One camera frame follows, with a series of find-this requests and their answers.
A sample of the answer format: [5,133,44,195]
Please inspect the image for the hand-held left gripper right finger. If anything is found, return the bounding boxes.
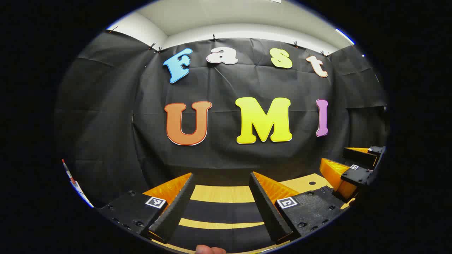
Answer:
[249,171,348,245]

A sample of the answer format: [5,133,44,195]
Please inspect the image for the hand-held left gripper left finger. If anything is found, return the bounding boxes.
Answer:
[98,172,196,244]

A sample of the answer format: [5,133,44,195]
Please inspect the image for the dark grey jeans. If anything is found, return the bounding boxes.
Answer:
[166,201,279,253]

